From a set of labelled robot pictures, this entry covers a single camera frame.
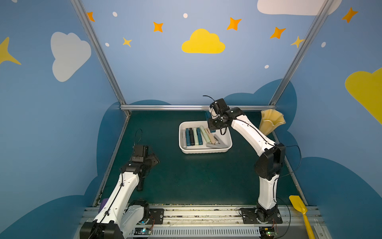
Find white plastic storage box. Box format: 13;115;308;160
179;120;233;154

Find beige pliers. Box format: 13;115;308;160
205;128;217;144

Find black pliers group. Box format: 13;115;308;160
137;177;145;191
189;127;195;146

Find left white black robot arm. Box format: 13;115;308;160
79;145;159;239

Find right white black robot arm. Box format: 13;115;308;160
208;99;286;224

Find yellow ruffled glass vase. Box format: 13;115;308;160
259;109;286;136

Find purple toy shovel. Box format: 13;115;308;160
98;198;108;212

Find left green circuit board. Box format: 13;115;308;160
133;228;153;236

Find green circuit board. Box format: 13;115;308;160
133;228;153;236
259;227;278;239

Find yellow toy shovel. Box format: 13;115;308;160
289;195;315;239

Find right green circuit board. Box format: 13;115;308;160
259;227;278;239

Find aluminium frame rear bar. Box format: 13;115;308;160
120;104;276;112

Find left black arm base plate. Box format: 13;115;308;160
139;208;164;225

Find aluminium rail base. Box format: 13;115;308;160
73;204;332;239

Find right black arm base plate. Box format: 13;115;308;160
239;208;283;224

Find right aluminium frame post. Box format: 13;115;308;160
268;0;335;108

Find aluminium frame post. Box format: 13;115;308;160
268;0;335;108
70;0;126;107

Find left aluminium frame post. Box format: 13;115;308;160
70;0;126;107

